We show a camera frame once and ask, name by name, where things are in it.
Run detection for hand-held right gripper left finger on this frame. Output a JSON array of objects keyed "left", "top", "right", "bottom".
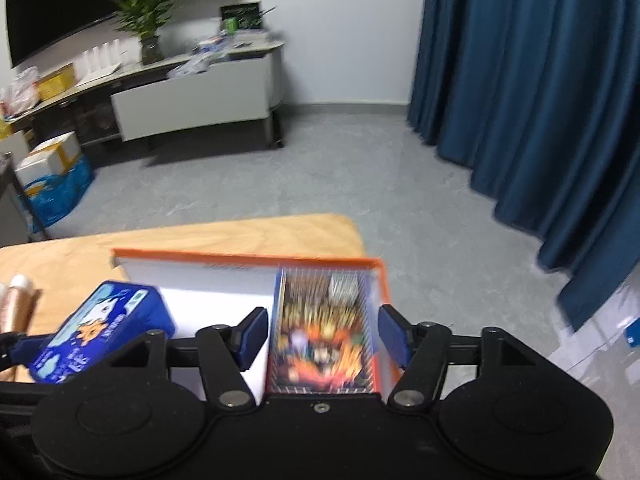
[{"left": 107, "top": 306, "right": 269, "bottom": 410}]

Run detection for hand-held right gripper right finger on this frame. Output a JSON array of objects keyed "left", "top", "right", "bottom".
[{"left": 377, "top": 304, "right": 538, "bottom": 410}]

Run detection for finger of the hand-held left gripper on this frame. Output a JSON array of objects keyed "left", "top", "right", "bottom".
[{"left": 0, "top": 332, "right": 57, "bottom": 364}]

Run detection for orange and white cardboard box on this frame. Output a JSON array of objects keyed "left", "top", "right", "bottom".
[{"left": 110, "top": 247, "right": 403, "bottom": 403}]

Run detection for blue tissue pack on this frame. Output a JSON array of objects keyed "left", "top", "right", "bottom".
[{"left": 28, "top": 280, "right": 176, "bottom": 385}]

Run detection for pink tube bottle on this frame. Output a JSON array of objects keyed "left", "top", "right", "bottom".
[{"left": 0, "top": 274, "right": 35, "bottom": 337}]

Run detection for colourful printed packet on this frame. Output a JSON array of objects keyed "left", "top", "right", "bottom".
[{"left": 266, "top": 267, "right": 379, "bottom": 395}]

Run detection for small silver packet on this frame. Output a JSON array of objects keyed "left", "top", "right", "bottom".
[{"left": 327, "top": 272, "right": 362, "bottom": 304}]

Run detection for blue plastic bag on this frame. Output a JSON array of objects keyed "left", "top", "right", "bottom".
[{"left": 22, "top": 154, "right": 96, "bottom": 229}]

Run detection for stacked white cardboard boxes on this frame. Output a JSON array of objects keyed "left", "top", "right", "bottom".
[{"left": 14, "top": 131, "right": 82, "bottom": 197}]

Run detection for white and black television cabinet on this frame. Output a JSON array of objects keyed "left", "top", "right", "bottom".
[{"left": 0, "top": 35, "right": 287, "bottom": 167}]

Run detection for white cabinet drawer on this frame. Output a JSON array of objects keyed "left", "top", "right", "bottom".
[{"left": 110, "top": 52, "right": 277, "bottom": 142}]

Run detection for white and red plastic bag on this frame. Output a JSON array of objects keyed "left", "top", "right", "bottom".
[{"left": 0, "top": 67, "right": 42, "bottom": 114}]

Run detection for yellow cardboard box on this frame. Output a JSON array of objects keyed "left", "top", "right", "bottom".
[{"left": 37, "top": 63, "right": 76, "bottom": 101}]

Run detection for dark blue curtain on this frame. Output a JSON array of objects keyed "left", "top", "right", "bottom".
[{"left": 407, "top": 0, "right": 640, "bottom": 332}]

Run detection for crumpled clear plastic bag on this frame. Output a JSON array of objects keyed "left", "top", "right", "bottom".
[{"left": 166, "top": 54, "right": 217, "bottom": 79}]

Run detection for white router with antennas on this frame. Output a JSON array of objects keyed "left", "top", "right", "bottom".
[{"left": 79, "top": 39, "right": 124, "bottom": 82}]

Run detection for clear plastic organizer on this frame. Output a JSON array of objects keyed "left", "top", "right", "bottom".
[{"left": 192, "top": 29, "right": 272, "bottom": 57}]

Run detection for black and green box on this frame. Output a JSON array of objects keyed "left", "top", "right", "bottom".
[{"left": 220, "top": 1, "right": 264, "bottom": 32}]

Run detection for green plant in glass vase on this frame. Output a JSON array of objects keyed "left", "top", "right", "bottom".
[{"left": 112, "top": 0, "right": 177, "bottom": 66}]

